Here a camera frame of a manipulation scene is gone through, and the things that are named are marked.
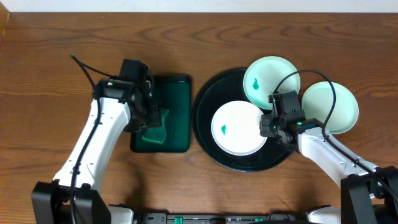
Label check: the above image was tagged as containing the dark green rectangular tray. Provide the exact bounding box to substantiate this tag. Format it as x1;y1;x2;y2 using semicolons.
130;75;192;153

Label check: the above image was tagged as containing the round black serving tray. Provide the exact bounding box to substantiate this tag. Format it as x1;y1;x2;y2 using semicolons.
192;67;293;172

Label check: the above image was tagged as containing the green scrubbing sponge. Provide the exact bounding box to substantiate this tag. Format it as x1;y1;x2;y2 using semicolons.
141;108;169;144

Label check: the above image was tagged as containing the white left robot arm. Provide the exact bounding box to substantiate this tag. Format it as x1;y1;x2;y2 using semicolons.
32;80;160;223

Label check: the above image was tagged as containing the mint green plate with stain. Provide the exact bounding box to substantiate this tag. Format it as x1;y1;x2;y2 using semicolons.
302;82;359;134

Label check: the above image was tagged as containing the pale green back plate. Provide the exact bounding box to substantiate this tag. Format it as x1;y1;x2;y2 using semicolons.
243;56;297;110

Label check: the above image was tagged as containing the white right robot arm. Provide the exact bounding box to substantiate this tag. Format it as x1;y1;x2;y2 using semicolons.
259;114;397;223

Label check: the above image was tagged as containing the white plate with green stain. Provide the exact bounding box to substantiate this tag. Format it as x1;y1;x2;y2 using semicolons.
211;101;267;156

